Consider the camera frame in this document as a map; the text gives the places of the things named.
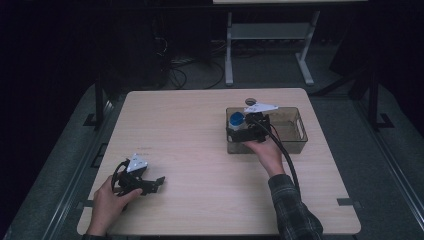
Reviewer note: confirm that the black metal post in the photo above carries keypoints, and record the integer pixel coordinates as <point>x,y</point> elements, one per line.
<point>373,100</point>
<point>99,100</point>

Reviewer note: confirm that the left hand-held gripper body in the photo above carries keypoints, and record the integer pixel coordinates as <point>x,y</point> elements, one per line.
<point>136,164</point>

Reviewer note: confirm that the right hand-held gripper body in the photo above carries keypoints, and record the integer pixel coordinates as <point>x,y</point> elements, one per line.
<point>258,128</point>

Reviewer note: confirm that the grey metal desk frame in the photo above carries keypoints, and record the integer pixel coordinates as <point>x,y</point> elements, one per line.
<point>266,31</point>

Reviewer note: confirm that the person's right hand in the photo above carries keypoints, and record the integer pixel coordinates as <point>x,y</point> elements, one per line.
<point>268,156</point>

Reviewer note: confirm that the white bottle with blue cap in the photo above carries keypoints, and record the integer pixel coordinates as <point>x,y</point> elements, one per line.
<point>236,120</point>

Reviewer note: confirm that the person's left hand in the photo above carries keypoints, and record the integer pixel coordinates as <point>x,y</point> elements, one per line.
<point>106,206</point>

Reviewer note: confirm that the metal frame rail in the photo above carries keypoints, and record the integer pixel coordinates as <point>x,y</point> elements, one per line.
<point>73,180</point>
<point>393,166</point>

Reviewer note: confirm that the brown translucent plastic bin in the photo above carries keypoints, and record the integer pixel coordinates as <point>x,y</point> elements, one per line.
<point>293,133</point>

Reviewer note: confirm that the dark grey table bracket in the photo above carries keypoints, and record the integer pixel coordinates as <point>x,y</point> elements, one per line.
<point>346,201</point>
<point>85,204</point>

